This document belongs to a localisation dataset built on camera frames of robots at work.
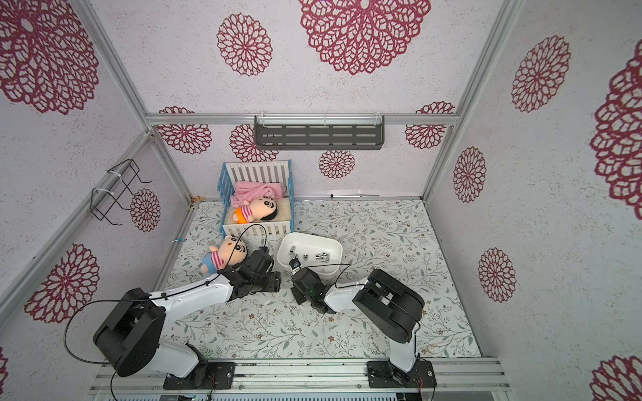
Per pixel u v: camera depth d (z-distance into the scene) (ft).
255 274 2.24
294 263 2.67
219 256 3.03
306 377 2.45
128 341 1.40
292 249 3.37
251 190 3.61
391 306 1.55
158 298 1.55
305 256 3.26
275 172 3.61
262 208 3.29
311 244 3.39
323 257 3.28
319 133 3.08
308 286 2.35
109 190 2.45
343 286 2.04
